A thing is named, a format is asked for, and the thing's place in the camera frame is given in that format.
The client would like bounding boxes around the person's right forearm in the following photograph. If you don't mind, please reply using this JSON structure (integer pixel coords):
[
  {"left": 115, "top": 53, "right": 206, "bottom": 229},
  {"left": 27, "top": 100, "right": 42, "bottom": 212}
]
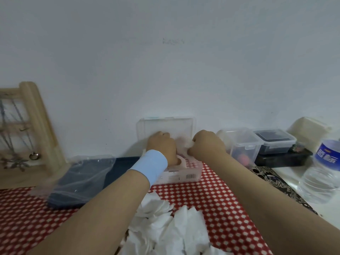
[{"left": 207, "top": 152, "right": 340, "bottom": 255}]

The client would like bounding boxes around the light blue wristband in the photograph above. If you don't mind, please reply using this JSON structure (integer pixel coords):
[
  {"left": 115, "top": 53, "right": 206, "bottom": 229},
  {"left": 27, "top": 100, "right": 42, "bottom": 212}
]
[{"left": 128, "top": 149, "right": 168, "bottom": 188}]

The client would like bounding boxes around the clear plastic bag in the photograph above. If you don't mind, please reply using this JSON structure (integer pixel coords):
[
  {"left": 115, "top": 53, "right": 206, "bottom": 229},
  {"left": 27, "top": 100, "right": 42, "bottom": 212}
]
[{"left": 30, "top": 155, "right": 116, "bottom": 208}]

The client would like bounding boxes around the phone with patterned case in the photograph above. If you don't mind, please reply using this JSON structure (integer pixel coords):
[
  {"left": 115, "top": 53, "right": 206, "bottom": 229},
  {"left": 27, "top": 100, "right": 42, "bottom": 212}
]
[{"left": 249, "top": 166, "right": 319, "bottom": 215}]

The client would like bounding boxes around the clear lidded plastic container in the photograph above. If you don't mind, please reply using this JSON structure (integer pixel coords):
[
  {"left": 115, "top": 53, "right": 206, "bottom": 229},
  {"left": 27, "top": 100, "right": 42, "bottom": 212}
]
[{"left": 216, "top": 127, "right": 265, "bottom": 168}]

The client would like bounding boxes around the wooden jewelry stand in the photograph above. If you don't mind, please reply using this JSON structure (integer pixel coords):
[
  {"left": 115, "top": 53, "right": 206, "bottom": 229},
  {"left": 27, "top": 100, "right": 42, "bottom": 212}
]
[{"left": 0, "top": 81, "right": 69, "bottom": 189}]

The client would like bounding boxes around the beige plastic tub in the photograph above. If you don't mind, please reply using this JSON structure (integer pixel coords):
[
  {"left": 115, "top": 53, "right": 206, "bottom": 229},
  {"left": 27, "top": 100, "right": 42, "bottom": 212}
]
[{"left": 287, "top": 117, "right": 333, "bottom": 153}]

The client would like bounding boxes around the dark blue pouch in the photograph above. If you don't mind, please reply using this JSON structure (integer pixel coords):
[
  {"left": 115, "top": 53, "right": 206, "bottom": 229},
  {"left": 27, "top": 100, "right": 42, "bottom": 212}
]
[{"left": 47, "top": 156, "right": 141, "bottom": 209}]

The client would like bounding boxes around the black tray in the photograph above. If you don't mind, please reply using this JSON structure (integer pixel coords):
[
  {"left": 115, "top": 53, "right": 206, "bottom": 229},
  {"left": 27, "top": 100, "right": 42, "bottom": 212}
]
[{"left": 254, "top": 148, "right": 313, "bottom": 168}]

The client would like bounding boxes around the person's right hand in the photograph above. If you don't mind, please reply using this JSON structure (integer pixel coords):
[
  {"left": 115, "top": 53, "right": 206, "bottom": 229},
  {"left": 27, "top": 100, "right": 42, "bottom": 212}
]
[{"left": 187, "top": 130, "right": 228, "bottom": 160}]

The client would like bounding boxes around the clear cotton pad box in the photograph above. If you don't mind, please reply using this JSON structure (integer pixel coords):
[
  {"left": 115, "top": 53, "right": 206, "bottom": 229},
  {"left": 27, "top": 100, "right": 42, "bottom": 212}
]
[{"left": 137, "top": 117, "right": 204, "bottom": 186}]

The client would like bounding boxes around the white cloth square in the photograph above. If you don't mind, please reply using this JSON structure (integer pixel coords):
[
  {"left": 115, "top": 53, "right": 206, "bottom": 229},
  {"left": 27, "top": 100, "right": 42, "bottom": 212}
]
[{"left": 180, "top": 138, "right": 197, "bottom": 151}]

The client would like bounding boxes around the clear container with black contents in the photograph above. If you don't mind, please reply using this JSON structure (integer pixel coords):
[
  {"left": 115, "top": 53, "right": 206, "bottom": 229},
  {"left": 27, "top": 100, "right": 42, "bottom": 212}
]
[{"left": 254, "top": 129, "right": 297, "bottom": 155}]

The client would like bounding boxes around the clear plastic water bottle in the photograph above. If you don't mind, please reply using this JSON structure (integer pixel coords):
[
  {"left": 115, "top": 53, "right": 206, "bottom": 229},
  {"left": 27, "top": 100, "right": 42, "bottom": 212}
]
[{"left": 297, "top": 139, "right": 340, "bottom": 205}]

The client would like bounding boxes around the person's left forearm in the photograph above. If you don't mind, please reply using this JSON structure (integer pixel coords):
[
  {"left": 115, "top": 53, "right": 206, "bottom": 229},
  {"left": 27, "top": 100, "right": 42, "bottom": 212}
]
[{"left": 28, "top": 170, "right": 151, "bottom": 255}]

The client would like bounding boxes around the leaf pendant necklace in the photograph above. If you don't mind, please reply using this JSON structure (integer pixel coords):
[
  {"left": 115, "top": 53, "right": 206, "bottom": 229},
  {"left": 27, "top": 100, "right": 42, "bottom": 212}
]
[{"left": 0, "top": 101, "right": 30, "bottom": 172}]

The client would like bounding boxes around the ring pendant necklace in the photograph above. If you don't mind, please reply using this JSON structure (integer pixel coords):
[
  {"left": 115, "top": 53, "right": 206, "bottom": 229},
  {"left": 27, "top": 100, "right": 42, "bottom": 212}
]
[{"left": 12, "top": 101, "right": 40, "bottom": 160}]

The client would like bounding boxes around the pile of white cotton pads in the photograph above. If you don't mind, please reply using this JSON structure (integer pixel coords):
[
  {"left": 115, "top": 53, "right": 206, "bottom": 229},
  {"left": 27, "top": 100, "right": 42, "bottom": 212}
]
[{"left": 118, "top": 191, "right": 234, "bottom": 255}]

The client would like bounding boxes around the person's left hand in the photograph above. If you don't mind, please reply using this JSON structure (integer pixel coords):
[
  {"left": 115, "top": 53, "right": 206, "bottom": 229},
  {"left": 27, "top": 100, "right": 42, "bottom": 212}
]
[{"left": 146, "top": 131, "right": 178, "bottom": 168}]

